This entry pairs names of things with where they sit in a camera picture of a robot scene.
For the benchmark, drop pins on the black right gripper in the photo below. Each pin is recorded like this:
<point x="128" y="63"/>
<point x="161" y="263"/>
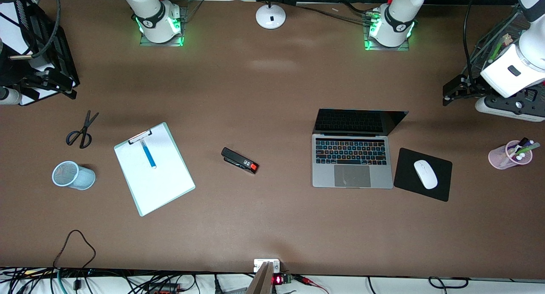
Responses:
<point x="12" y="74"/>

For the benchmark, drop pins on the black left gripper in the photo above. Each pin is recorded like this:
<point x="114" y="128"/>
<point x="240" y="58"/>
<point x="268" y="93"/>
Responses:
<point x="474" y="84"/>

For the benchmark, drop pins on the blue marker with white cap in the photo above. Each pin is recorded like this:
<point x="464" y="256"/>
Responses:
<point x="149" y="155"/>

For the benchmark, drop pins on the silver laptop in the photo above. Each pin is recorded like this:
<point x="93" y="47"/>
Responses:
<point x="353" y="175"/>

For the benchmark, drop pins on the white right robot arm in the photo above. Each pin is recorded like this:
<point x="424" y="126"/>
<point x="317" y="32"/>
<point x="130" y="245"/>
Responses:
<point x="153" y="13"/>

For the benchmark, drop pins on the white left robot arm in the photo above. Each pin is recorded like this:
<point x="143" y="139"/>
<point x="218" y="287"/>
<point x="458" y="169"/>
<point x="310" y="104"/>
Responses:
<point x="398" y="17"/>

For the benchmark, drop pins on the black marker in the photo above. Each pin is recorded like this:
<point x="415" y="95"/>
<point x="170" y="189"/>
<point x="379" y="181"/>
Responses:
<point x="521" y="143"/>

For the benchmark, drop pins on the purple marker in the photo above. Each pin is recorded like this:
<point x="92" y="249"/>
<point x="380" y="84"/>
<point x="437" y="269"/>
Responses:
<point x="528" y="146"/>

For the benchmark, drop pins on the green marker with white cap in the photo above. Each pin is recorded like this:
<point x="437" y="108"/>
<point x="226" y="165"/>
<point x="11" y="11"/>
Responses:
<point x="532" y="149"/>

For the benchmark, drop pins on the black stacked document tray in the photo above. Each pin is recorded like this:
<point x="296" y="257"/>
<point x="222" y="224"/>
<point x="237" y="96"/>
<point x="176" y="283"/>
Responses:
<point x="64" y="51"/>

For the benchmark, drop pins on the white paper stack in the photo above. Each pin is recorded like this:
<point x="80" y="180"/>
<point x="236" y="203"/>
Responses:
<point x="12" y="34"/>
<point x="30" y="99"/>

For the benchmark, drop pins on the green highlighter pen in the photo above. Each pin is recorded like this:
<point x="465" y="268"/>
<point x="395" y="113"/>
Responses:
<point x="499" y="48"/>

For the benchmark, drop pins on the beige wooden figurine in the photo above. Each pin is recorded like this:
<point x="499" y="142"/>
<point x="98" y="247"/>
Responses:
<point x="506" y="39"/>

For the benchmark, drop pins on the pink translucent pen cup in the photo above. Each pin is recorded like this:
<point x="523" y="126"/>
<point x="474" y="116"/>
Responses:
<point x="498" y="158"/>

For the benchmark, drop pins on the white computer mouse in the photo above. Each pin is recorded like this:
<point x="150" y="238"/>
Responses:
<point x="425" y="175"/>

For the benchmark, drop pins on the black mouse pad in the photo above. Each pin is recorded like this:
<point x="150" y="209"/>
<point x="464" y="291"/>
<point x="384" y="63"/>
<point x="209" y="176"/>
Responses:
<point x="443" y="183"/>

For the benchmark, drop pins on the light blue mesh pen cup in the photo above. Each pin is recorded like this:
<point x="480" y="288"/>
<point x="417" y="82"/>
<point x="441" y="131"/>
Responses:
<point x="78" y="178"/>

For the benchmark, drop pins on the white paper sheet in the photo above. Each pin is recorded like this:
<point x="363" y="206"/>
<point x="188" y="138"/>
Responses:
<point x="166" y="179"/>

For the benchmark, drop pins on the light green clipboard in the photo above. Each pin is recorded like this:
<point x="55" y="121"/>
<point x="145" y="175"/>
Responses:
<point x="140" y="211"/>

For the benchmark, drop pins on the black stapler with red end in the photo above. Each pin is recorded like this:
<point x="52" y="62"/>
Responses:
<point x="238" y="159"/>

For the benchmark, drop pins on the white desk lamp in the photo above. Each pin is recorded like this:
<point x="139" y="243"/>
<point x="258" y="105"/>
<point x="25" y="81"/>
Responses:
<point x="271" y="17"/>

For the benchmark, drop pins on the orange power strip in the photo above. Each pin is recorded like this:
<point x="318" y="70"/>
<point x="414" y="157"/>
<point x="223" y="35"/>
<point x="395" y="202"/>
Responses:
<point x="164" y="289"/>

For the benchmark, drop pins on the circuit board with red display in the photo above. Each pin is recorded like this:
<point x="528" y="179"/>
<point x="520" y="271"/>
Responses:
<point x="283" y="279"/>

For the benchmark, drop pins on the white mounting block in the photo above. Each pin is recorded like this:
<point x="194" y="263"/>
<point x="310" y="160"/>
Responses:
<point x="258" y="264"/>

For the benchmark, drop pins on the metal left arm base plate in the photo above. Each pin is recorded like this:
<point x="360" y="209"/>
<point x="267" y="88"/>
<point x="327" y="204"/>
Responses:
<point x="404" y="48"/>

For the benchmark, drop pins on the grey camera support beam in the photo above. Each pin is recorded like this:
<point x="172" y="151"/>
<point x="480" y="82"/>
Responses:
<point x="260" y="281"/>

